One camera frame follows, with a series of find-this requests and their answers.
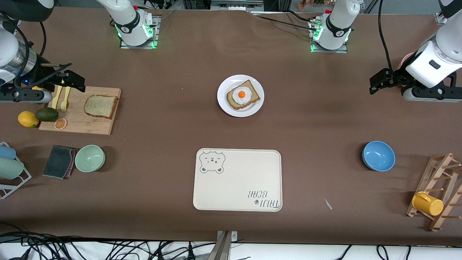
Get brown bread slice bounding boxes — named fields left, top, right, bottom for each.
left=84, top=95, right=119, bottom=120
left=226, top=79, right=261, bottom=110

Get fried egg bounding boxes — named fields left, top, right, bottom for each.
left=232, top=87, right=252, bottom=105

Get white round plate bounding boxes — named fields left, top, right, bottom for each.
left=217, top=74, right=265, bottom=118

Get yellow plastic knife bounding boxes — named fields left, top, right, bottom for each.
left=52, top=84, right=64, bottom=110

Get yellow plastic fork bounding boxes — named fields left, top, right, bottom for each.
left=61, top=86, right=71, bottom=112

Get dark green avocado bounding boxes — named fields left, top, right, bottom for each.
left=35, top=107, right=59, bottom=122

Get wooden cutting board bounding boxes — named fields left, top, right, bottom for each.
left=39, top=86, right=122, bottom=136

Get blue bowl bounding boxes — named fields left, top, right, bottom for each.
left=362, top=141, right=396, bottom=172

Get pale green bowl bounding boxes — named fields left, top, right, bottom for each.
left=75, top=145, right=106, bottom=173

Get pink cloth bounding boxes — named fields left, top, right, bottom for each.
left=69, top=147, right=79, bottom=178

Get light blue cup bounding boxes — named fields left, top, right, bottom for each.
left=0, top=145, right=17, bottom=160

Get dark grey cloth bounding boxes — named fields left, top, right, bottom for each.
left=43, top=145, right=77, bottom=179

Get pale green cup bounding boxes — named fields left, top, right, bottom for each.
left=0, top=157, right=25, bottom=180

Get wooden mug rack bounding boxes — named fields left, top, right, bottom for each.
left=406, top=152, right=462, bottom=232

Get yellow mug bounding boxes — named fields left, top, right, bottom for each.
left=412, top=191, right=444, bottom=216

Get cream bear print tray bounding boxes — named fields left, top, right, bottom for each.
left=193, top=148, right=283, bottom=212

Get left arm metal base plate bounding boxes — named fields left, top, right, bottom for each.
left=309, top=18, right=348, bottom=54

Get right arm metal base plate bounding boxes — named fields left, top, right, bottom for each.
left=120, top=14, right=160, bottom=49

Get white wire rack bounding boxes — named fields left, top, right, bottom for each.
left=0, top=142, right=32, bottom=200

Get black table cable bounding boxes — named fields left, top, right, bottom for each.
left=251, top=10, right=320, bottom=32

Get aluminium background frame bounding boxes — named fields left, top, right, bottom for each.
left=182, top=0, right=289, bottom=11

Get tangled black floor cables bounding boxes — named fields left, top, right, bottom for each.
left=0, top=222, right=217, bottom=260

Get metal table bracket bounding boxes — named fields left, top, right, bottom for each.
left=213, top=230, right=238, bottom=260

